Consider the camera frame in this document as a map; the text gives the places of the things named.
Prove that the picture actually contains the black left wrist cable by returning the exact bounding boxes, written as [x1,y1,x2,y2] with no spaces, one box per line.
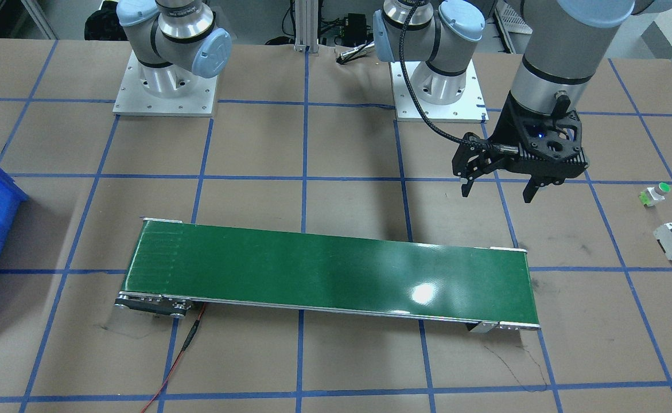
[399,0,511,154]

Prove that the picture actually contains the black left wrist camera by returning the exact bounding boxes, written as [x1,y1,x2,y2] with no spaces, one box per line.
[514,91,589,186]

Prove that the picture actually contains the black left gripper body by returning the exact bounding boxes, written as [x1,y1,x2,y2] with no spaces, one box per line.
[452,95,533,179]

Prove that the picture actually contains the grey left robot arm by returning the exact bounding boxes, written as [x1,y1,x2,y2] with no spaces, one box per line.
[372,1,672,203]

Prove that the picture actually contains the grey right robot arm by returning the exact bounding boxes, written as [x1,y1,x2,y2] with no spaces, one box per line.
[0,1,233,174]

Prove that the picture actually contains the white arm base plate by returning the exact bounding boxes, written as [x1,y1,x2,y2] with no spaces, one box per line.
[390,61,488,123]
[112,52,219,117]

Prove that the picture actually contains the green conveyor belt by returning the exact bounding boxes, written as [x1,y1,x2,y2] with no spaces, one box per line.
[115,219,540,333]

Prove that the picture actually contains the white plastic basket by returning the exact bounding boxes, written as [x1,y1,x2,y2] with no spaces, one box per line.
[496,1,533,35]

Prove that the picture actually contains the green push button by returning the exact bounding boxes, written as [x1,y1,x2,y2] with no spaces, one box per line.
[638,181,670,207]

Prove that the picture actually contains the aluminium frame post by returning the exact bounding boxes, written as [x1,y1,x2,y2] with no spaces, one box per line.
[294,0,320,54]

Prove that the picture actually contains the red black conveyor cable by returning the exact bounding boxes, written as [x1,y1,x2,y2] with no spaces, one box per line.
[139,303,208,413]

